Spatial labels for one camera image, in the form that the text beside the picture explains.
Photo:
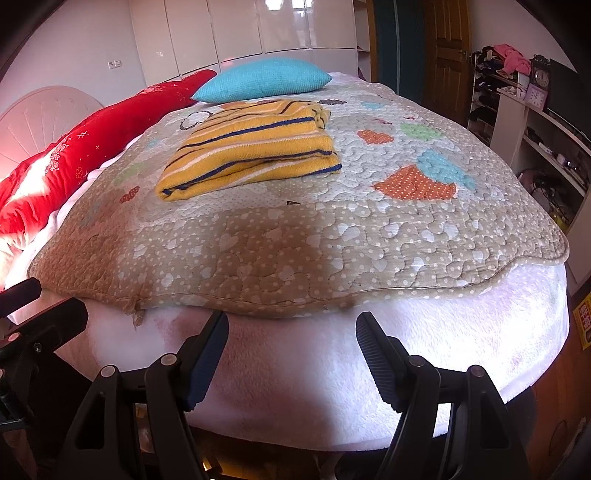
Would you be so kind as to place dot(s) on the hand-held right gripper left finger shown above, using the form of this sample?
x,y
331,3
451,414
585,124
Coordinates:
x,y
210,360

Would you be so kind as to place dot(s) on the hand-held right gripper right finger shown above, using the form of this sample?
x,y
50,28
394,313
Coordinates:
x,y
376,360

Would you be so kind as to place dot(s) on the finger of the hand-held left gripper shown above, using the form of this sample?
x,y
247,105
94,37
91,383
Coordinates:
x,y
21,297
51,325

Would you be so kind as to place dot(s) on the yellow striped knit sweater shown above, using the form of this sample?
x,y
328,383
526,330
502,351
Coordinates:
x,y
249,147

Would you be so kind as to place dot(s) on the beige quilted heart-print mat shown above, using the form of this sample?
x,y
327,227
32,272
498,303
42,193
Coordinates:
x,y
300,249

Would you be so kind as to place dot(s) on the red patterned duvet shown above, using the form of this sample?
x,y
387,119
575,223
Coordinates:
x,y
60,152

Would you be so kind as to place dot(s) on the white fan-shaped headboard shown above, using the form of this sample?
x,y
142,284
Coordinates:
x,y
37,115

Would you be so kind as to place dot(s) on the yellow printed box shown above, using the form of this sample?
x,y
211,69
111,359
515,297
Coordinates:
x,y
584,323

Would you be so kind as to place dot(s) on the white shelf unit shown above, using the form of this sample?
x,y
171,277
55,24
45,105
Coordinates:
x,y
512,115

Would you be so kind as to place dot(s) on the turquoise pillow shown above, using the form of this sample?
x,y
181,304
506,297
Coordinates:
x,y
263,78

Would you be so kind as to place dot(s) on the purple square clock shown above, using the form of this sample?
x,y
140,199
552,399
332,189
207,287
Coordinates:
x,y
535,96

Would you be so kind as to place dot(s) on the dark teal door panel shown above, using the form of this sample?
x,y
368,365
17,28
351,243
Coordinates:
x,y
397,41

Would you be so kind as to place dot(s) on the brown wooden door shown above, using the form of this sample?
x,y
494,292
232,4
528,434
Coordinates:
x,y
445,46

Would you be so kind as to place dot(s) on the black television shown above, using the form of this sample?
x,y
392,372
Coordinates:
x,y
570,97

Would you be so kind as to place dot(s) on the black ornate clock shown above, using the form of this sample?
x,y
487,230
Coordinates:
x,y
540,74

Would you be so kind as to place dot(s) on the pink cloth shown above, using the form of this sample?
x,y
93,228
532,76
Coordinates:
x,y
512,57

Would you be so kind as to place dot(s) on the white glossy wardrobe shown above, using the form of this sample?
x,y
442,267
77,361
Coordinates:
x,y
240,27

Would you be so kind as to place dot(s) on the white wall socket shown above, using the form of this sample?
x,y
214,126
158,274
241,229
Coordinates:
x,y
115,63

